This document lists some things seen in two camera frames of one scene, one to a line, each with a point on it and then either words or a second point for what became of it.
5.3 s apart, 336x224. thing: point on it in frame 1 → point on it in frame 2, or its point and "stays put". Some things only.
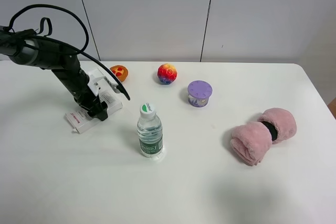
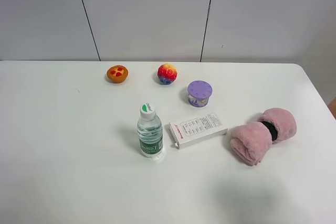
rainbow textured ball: [167, 73] stays put
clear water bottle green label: [150, 132] stays put
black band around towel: [273, 130] stays put
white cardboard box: [79, 120] → [189, 132]
